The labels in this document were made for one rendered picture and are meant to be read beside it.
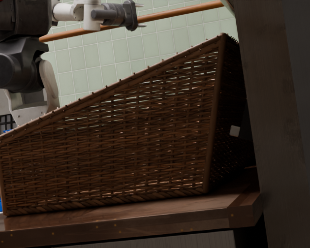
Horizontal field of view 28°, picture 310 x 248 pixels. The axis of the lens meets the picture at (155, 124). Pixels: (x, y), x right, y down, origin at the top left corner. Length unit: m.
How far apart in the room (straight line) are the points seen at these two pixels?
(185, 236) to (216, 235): 0.04
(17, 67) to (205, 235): 1.27
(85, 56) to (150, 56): 0.44
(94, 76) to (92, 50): 0.17
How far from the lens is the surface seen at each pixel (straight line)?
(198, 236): 0.90
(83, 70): 4.05
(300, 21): 0.99
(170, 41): 3.89
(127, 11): 2.49
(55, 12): 2.55
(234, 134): 1.07
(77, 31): 2.69
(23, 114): 2.21
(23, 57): 2.08
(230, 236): 0.89
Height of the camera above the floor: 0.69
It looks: 1 degrees up
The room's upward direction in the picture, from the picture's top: 8 degrees counter-clockwise
